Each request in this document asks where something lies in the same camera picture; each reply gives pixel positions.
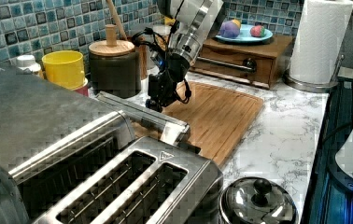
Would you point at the oven door with handle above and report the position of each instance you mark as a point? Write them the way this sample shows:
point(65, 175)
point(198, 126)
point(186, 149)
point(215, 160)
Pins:
point(165, 128)

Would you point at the silver slot toaster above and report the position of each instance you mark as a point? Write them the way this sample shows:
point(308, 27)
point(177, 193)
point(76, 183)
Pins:
point(149, 182)

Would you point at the light blue plate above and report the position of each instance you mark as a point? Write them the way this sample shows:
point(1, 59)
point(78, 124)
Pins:
point(245, 36)

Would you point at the yellow toy lemon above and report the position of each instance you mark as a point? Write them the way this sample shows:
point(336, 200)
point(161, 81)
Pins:
point(237, 23)

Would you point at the wooden cutting board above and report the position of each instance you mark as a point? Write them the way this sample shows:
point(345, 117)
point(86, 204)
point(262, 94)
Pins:
point(218, 118)

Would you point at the clear jar with pasta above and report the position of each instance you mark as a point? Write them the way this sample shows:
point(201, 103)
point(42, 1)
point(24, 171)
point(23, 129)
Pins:
point(161, 35)

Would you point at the dark canister with wooden lid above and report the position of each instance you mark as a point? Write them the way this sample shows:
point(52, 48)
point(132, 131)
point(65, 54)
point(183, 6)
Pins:
point(115, 65)

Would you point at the paper towel holder base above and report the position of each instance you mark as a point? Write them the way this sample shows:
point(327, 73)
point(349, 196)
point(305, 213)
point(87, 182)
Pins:
point(315, 88)

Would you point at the wooden drawer box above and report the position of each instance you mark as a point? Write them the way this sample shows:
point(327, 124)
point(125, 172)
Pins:
point(260, 64)

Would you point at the silver toaster oven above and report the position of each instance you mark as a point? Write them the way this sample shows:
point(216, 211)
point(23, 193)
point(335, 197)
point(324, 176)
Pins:
point(51, 140)

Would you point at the wooden spoon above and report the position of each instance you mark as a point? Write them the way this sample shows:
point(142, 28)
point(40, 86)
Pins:
point(116, 19)

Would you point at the white bottle with cap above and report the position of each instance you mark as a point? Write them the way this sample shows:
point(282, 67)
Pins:
point(28, 63)

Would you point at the yellow cup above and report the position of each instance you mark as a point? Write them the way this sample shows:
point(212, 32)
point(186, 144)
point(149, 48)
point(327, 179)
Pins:
point(65, 68)

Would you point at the paper towel roll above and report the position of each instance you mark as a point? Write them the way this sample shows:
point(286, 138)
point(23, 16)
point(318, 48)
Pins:
point(319, 38)

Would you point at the steel pot lid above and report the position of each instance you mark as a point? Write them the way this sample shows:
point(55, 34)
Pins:
point(256, 200)

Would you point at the purple toy eggplant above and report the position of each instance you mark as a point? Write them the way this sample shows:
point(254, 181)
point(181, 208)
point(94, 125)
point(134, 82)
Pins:
point(229, 30)

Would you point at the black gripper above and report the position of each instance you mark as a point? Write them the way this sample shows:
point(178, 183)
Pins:
point(162, 88)

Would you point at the red toy strawberry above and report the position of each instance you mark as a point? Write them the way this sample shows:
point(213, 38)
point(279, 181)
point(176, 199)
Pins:
point(257, 31)

